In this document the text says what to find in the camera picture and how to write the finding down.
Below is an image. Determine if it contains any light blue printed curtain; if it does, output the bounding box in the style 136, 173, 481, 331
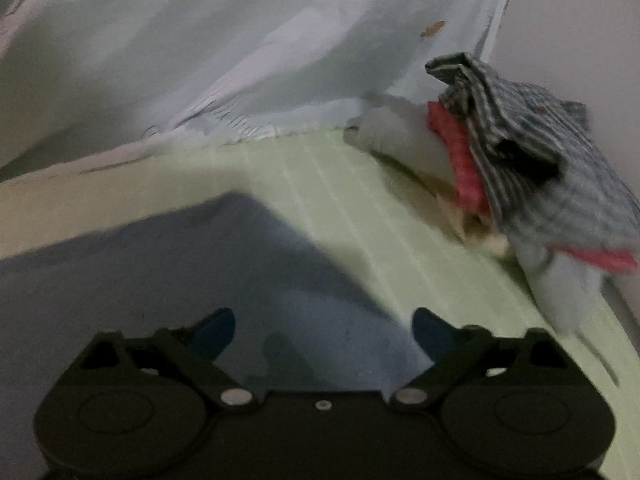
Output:
0, 0, 521, 171

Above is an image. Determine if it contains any white cloth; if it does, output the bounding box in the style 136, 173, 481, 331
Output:
344, 96, 463, 196

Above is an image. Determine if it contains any pale green striped bed sheet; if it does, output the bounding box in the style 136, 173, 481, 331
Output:
0, 129, 640, 480

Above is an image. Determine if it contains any checkered shirt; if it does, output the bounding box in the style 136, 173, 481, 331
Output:
424, 52, 640, 257

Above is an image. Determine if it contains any blue-grey garment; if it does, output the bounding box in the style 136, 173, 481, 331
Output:
0, 191, 434, 480

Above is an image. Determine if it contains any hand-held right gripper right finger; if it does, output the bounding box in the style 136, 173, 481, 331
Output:
388, 307, 571, 413

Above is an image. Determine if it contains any red cloth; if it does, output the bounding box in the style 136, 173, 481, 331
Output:
426, 101, 640, 273

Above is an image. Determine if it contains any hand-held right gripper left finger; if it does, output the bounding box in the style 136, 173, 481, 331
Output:
79, 308, 258, 414

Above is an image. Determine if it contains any light blue cloth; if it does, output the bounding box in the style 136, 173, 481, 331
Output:
515, 240, 613, 341

